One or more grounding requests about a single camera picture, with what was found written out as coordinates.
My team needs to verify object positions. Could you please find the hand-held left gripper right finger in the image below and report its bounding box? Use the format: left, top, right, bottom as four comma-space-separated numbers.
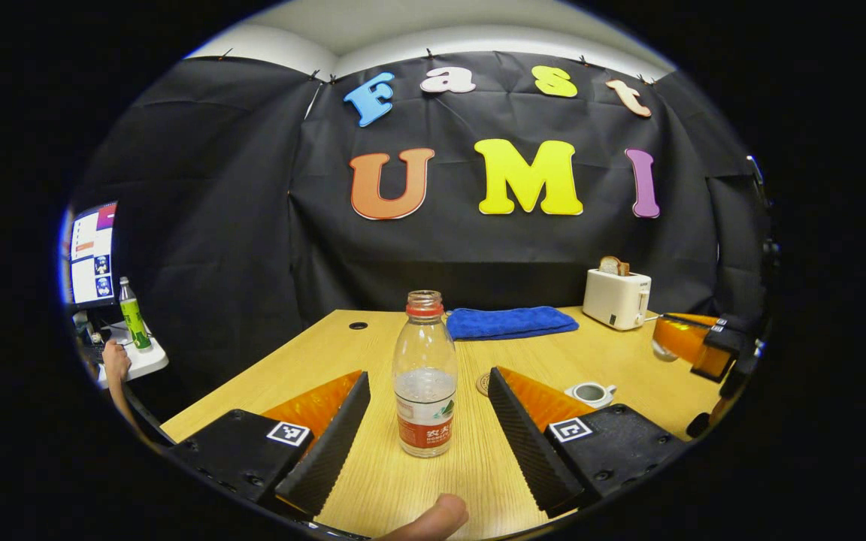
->
487, 366, 688, 519

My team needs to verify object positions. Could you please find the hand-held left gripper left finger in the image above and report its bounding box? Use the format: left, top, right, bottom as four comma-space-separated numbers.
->
168, 370, 372, 519

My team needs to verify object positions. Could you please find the white teacup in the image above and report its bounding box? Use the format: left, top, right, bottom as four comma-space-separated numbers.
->
564, 381, 618, 410

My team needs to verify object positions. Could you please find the clear plastic water bottle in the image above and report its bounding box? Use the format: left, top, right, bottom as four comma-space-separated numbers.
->
392, 290, 459, 458

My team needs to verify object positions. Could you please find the green drink bottle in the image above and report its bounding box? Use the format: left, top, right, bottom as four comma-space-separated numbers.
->
118, 277, 153, 351

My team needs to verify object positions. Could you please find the white toaster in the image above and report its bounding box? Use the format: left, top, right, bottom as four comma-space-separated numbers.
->
582, 268, 653, 331

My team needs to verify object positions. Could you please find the blue folded towel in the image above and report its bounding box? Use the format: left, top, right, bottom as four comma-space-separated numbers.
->
446, 305, 580, 341

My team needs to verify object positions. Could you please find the black metal stand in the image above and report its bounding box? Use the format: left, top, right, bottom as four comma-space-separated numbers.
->
746, 154, 781, 301

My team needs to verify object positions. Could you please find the black backdrop cloth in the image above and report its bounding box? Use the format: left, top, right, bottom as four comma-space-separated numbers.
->
65, 51, 772, 407

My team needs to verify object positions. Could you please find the white side desk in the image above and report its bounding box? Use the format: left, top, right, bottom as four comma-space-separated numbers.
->
95, 322, 170, 390

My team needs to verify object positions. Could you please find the computer monitor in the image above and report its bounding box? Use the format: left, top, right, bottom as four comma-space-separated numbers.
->
63, 201, 120, 310

